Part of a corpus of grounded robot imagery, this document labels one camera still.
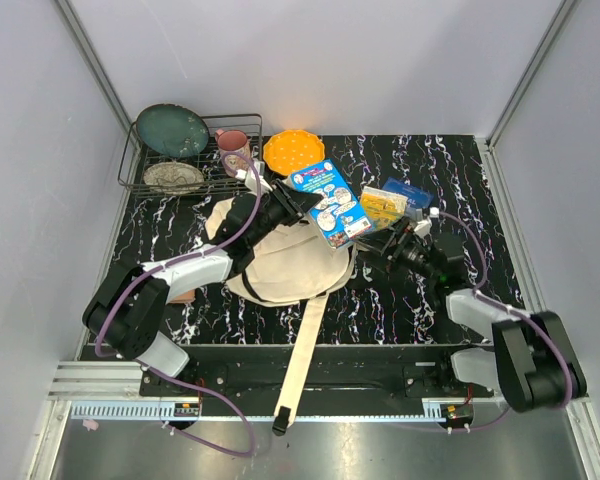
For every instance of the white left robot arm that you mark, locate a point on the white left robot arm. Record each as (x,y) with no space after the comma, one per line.
(127,309)

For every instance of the salmon leather wallet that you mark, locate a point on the salmon leather wallet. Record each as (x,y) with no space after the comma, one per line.
(184,298)

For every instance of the yellow polka dot plate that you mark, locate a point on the yellow polka dot plate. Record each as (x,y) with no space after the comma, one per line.
(293,150)

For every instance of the aluminium front rail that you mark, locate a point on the aluminium front rail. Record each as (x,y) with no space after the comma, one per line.
(235,380)

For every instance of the blue Animal Farm book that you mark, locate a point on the blue Animal Farm book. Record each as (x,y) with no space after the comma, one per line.
(416,198)

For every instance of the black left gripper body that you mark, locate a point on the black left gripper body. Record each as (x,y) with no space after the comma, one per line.
(273,216)

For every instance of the speckled beige plate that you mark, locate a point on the speckled beige plate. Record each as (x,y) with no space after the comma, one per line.
(173,178)

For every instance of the light blue coin book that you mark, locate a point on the light blue coin book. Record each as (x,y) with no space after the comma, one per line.
(339,215)

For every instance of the pink ghost pattern mug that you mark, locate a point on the pink ghost pattern mug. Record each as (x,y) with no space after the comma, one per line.
(235,150)

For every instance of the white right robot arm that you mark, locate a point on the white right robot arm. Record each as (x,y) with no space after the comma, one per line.
(529,358)

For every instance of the grey wire dish rack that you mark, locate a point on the grey wire dish rack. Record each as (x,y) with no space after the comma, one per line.
(137,157)

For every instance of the yellow blue picture book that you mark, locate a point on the yellow blue picture book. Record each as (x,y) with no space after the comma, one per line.
(383,207)

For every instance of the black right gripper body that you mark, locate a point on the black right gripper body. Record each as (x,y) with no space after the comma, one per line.
(415,258)

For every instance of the cream canvas backpack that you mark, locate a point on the cream canvas backpack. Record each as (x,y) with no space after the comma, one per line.
(294,264)

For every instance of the dark teal plate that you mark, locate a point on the dark teal plate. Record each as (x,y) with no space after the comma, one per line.
(172,130)

